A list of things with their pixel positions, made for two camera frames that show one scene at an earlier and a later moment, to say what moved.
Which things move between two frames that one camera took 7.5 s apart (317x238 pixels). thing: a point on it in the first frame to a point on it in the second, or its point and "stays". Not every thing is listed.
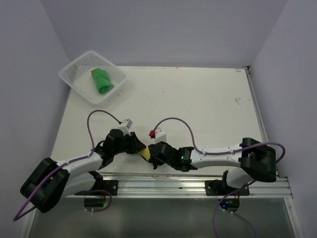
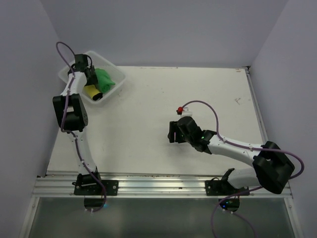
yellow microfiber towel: (145, 152) to (90, 90)
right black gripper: (156, 161) to (174, 128)
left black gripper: (136, 145) to (93, 79)
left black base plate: (111, 185) stays
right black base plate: (217, 188) stays
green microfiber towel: (101, 80) stays
